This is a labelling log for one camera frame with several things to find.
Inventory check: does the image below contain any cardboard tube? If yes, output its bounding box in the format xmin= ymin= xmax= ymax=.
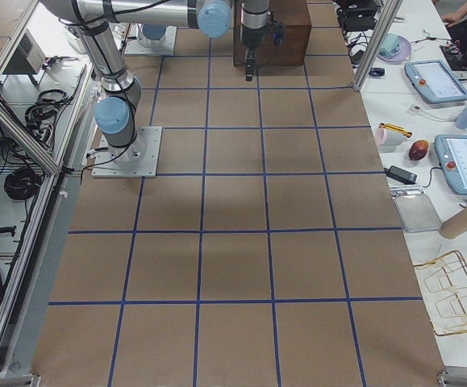
xmin=439 ymin=195 xmax=467 ymax=239

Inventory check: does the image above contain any small blue black device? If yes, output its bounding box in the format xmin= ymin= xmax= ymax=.
xmin=369 ymin=67 xmax=386 ymax=78

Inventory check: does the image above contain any grey control box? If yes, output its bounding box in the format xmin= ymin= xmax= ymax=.
xmin=2 ymin=29 xmax=46 ymax=76

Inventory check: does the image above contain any black cable bundle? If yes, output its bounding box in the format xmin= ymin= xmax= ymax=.
xmin=3 ymin=165 xmax=43 ymax=202

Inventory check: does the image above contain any clear plastic container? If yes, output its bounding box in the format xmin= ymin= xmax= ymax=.
xmin=390 ymin=185 xmax=441 ymax=233

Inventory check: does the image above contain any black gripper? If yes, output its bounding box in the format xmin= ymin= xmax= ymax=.
xmin=240 ymin=24 xmax=266 ymax=82

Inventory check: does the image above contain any black power adapter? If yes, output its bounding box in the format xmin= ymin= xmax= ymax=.
xmin=384 ymin=165 xmax=417 ymax=185

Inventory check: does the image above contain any lower teach pendant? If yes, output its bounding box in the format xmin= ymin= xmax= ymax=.
xmin=434 ymin=135 xmax=467 ymax=195

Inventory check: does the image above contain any dark wooden drawer box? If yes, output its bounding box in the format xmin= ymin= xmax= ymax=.
xmin=233 ymin=1 xmax=311 ymax=68

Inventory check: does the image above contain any teach pendant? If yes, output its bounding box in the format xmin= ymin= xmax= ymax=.
xmin=404 ymin=60 xmax=467 ymax=104
xmin=434 ymin=135 xmax=467 ymax=195

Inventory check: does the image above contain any red mango fruit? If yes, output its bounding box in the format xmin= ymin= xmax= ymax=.
xmin=408 ymin=139 xmax=429 ymax=161

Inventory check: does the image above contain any pink cup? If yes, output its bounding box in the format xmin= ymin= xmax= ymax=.
xmin=375 ymin=127 xmax=407 ymax=147

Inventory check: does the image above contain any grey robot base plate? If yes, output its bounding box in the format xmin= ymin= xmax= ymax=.
xmin=91 ymin=126 xmax=163 ymax=178

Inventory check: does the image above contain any aluminium frame post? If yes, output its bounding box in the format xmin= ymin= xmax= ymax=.
xmin=352 ymin=0 xmax=402 ymax=91

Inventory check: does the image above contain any upper teach pendant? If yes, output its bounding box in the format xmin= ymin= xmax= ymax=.
xmin=404 ymin=60 xmax=467 ymax=104

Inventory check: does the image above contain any gold metal cylinder tool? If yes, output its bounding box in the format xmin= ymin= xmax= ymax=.
xmin=379 ymin=123 xmax=412 ymax=139

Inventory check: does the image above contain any gold wire rack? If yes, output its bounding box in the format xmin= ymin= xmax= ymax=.
xmin=413 ymin=250 xmax=467 ymax=337

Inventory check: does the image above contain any lilac plate with items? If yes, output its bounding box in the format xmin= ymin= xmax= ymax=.
xmin=377 ymin=33 xmax=411 ymax=64

